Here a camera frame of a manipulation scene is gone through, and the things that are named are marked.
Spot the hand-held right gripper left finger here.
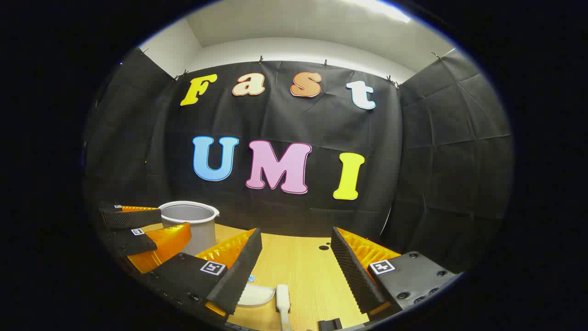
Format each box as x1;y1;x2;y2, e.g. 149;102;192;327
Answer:
151;228;263;318

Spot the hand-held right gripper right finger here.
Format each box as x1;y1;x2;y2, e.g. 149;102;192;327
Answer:
330;226;461;319

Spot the white dustpan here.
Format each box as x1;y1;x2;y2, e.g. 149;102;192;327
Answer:
237;282;277;308

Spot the small white broom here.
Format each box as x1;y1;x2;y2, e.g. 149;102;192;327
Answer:
275;284;293;331

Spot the grey garbage bin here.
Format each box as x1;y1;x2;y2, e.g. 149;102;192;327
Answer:
158;201;220;256

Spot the wooden desktop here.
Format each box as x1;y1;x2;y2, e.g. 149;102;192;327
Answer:
138;223;400;331

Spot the black backdrop cloth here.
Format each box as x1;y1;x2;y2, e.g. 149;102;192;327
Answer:
85;46;514;276

